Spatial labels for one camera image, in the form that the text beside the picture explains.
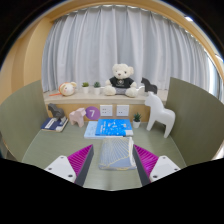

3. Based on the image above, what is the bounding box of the pink horse figurine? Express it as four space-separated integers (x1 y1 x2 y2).
68 107 87 128

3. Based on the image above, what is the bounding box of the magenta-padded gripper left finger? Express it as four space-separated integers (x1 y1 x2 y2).
43 144 95 187

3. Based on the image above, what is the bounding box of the beige window sill ledge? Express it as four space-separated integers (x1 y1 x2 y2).
43 88 169 105

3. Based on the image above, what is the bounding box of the navy blue book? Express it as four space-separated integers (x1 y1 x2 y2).
40 116 69 133

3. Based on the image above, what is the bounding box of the green partition panel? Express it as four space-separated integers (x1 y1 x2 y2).
164 76 224 168
0 79 50 163

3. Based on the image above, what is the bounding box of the blue towel with yellow print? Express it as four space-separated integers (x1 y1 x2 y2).
98 136 138 171

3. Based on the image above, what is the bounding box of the white pleated curtain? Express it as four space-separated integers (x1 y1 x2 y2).
41 4 221 101

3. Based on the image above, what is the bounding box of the purple round number sign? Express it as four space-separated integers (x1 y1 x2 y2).
85 105 101 121

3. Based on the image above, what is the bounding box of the white wall socket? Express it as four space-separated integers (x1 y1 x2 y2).
99 104 114 118
115 104 130 118

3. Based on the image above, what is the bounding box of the small potted plant, white pot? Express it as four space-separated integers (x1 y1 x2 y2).
81 81 90 95
92 81 102 96
132 112 142 130

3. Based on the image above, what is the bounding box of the large white horse figurine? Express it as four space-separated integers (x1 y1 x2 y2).
144 91 177 139

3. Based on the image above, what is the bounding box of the grey horse figurine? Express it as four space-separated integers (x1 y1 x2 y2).
47 102 66 123

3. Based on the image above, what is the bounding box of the light blue booklet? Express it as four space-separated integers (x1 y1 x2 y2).
83 120 100 140

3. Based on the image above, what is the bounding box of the bright blue book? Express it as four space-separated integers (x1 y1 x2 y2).
94 118 134 137

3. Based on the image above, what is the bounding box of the round cream plush toy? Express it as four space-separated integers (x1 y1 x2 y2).
58 81 78 97

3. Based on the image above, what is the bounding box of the small black horse figurine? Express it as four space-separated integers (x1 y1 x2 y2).
140 77 158 95

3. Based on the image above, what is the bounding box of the white teddy bear, dark shirt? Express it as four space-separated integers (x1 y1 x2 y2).
102 63 139 98

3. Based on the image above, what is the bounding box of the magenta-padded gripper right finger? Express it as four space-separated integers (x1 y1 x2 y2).
132 144 182 186

